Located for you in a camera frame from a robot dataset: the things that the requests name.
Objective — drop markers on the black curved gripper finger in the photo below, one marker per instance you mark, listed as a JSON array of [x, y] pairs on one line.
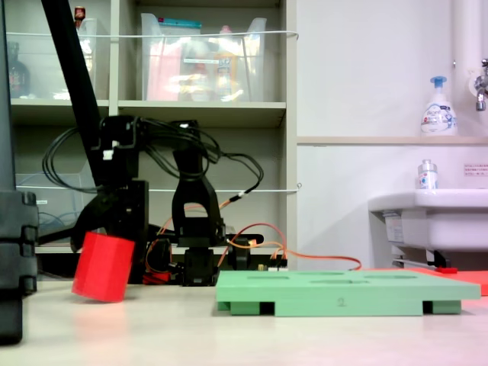
[[87, 219]]

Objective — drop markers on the red octagonal pillar block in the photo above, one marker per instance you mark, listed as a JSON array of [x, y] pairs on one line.
[[103, 267]]

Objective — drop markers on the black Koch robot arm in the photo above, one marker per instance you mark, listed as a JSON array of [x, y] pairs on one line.
[[192, 194]]

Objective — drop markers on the thin black tripod leg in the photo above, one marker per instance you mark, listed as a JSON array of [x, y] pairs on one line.
[[57, 234]]

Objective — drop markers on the low clear plastic box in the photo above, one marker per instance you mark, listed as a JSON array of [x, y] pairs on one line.
[[30, 213]]

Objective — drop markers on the notched black tripod leg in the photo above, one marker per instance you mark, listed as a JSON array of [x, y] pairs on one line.
[[15, 248]]

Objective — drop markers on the pink pouch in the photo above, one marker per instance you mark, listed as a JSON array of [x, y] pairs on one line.
[[164, 76]]

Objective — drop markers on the thick black tripod leg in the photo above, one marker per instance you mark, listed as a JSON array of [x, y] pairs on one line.
[[77, 76]]

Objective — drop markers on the small circuit board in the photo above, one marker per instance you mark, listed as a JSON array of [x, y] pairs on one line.
[[272, 268]]

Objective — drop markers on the narrow clear plastic bin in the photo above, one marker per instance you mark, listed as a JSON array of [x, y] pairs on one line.
[[101, 57]]

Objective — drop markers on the yellow bottle with pink cap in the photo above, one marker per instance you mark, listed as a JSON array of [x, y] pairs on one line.
[[225, 72]]

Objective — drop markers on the dark glass bottle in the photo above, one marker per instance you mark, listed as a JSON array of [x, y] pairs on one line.
[[19, 76]]

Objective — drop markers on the large clear plastic bin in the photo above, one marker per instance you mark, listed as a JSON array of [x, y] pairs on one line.
[[253, 87]]

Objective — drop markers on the beige shelf unit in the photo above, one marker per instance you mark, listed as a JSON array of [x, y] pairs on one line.
[[291, 114]]

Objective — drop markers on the teal labelled package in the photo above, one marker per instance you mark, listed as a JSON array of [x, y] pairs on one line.
[[179, 23]]

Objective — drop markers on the green shape sorter board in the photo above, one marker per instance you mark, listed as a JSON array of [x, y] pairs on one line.
[[305, 293]]

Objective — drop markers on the bottle with red cap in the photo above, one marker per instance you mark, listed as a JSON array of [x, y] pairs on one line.
[[81, 15]]

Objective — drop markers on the small clear sanitizer bottle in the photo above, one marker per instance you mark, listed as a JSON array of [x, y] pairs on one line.
[[427, 177]]

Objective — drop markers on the white blue soap dispenser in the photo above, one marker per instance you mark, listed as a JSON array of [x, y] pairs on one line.
[[438, 118]]

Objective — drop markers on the white ceramic sink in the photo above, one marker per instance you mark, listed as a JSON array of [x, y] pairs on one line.
[[450, 221]]

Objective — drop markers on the chrome faucet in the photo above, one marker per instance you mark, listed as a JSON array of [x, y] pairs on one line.
[[480, 91]]

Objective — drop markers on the white wall sticker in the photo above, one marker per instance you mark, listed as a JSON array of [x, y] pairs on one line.
[[476, 169]]

